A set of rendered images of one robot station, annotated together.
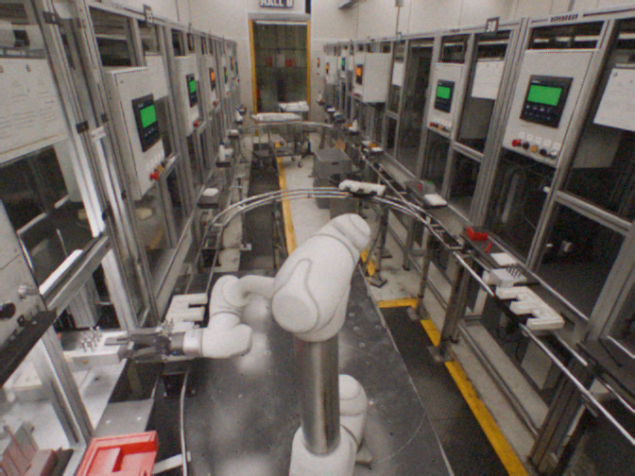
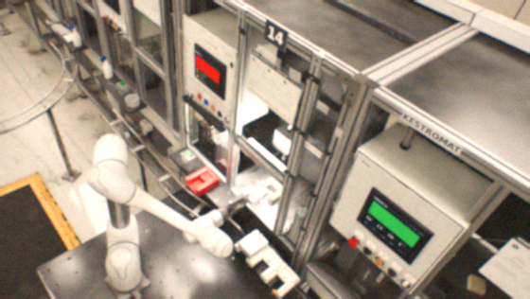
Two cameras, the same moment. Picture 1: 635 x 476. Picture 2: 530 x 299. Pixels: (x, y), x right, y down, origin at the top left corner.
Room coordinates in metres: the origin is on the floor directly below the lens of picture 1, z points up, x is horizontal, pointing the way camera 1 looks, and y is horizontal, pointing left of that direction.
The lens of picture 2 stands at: (1.86, -0.21, 2.69)
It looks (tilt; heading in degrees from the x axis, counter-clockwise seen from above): 44 degrees down; 139
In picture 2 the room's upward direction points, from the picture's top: 9 degrees clockwise
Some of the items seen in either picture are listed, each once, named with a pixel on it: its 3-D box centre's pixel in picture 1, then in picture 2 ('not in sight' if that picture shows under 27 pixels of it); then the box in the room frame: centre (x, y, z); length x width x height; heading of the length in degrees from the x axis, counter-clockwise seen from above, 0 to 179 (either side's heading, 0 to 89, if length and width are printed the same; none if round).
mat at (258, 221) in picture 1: (267, 182); not in sight; (5.54, 0.78, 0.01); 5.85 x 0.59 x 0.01; 8
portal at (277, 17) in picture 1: (281, 78); not in sight; (9.19, 0.85, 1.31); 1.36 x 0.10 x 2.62; 98
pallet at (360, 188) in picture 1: (362, 190); not in sight; (2.88, -0.39, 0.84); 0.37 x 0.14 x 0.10; 66
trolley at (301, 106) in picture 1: (295, 126); not in sight; (7.82, 0.47, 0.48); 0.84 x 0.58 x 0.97; 16
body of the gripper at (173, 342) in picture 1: (170, 344); (225, 211); (0.87, 0.46, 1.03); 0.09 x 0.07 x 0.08; 98
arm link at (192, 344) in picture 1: (195, 343); (215, 219); (0.88, 0.38, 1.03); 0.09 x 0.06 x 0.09; 8
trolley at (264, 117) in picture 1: (277, 139); not in sight; (6.51, 0.70, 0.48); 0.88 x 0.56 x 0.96; 116
